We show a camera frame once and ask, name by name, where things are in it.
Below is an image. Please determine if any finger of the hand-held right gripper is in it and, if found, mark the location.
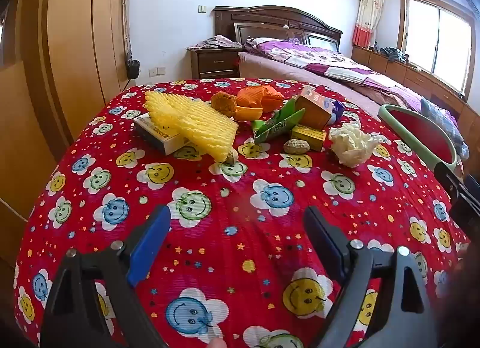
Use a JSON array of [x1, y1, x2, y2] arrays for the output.
[[434, 162, 465, 204]]

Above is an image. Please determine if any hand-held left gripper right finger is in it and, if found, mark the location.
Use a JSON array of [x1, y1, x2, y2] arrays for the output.
[[303, 205, 439, 348]]

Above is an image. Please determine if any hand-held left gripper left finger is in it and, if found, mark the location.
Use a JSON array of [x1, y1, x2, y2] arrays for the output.
[[39, 204, 172, 348]]

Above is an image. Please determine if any red bucket with green rim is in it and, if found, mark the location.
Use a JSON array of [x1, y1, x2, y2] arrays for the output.
[[378, 104, 459, 172]]

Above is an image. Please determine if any small yellow box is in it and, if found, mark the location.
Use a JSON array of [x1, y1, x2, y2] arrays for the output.
[[290, 125, 328, 152]]

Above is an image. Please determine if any white medicine box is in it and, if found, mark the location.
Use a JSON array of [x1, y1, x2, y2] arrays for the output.
[[133, 113, 196, 156]]

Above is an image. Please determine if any blue plaid pillow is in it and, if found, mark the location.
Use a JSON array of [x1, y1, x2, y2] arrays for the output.
[[420, 97, 469, 159]]

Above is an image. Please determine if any red smiley-flower tablecloth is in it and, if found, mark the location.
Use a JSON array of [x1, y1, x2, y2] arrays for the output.
[[13, 78, 473, 348]]

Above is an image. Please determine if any peanut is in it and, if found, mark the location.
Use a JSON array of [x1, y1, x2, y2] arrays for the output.
[[283, 139, 311, 154]]

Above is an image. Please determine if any crumpled white tissue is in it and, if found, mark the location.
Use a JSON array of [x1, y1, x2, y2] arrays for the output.
[[329, 123, 385, 168]]

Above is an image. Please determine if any green snack packet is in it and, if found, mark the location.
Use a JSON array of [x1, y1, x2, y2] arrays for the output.
[[252, 99, 306, 143]]

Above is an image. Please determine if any wooden window cabinet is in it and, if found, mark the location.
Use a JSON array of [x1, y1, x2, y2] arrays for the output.
[[352, 45, 480, 153]]

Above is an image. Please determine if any brown carton box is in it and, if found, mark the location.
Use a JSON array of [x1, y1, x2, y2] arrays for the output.
[[294, 85, 335, 129]]

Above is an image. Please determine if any pink blanket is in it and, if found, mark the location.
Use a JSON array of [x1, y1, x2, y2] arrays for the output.
[[337, 77, 413, 118]]

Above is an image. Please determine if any yellow foam fruit net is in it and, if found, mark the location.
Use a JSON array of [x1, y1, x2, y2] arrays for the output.
[[144, 90, 239, 163]]

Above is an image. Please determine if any blue clothes heap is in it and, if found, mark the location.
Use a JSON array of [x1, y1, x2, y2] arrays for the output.
[[379, 47, 407, 63]]

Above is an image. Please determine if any wooden framed window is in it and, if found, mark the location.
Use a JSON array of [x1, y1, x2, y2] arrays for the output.
[[399, 0, 477, 95]]

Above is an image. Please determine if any purple patterned quilt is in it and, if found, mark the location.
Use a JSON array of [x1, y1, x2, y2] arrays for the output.
[[245, 37, 424, 108]]

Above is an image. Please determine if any black hanging pouch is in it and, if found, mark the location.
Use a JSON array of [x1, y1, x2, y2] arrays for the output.
[[125, 53, 141, 79]]

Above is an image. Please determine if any floral curtain with red hem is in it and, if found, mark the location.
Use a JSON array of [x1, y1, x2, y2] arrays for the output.
[[352, 0, 386, 48]]

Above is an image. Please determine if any dark wooden nightstand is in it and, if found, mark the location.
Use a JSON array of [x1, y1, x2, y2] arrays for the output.
[[189, 48, 242, 79]]

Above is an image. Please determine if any pile of pink clothes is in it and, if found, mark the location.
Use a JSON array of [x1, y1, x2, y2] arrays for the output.
[[186, 35, 242, 51]]

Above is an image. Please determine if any light wooden wardrobe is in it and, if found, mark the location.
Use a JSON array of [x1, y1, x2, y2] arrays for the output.
[[0, 0, 132, 146]]

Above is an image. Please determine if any dark wooden bed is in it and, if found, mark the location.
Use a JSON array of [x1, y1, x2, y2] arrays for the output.
[[213, 6, 473, 161]]

